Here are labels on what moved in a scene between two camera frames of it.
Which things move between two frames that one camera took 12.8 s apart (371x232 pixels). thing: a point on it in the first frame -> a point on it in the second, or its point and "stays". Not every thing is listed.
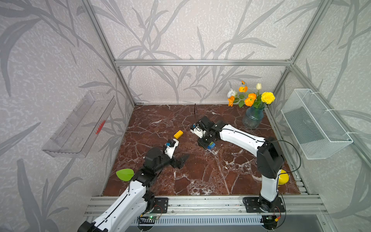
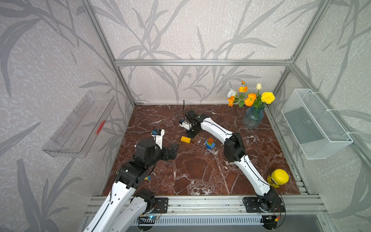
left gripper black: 179,164 -> 173,153
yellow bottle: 283,177 stays
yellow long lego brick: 178,134 -> 186,139
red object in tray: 99,128 stays
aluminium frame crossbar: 205,63 stays
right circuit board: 270,222 stays
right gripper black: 202,144 -> 190,135
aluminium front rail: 296,206 stays
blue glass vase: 253,118 stays
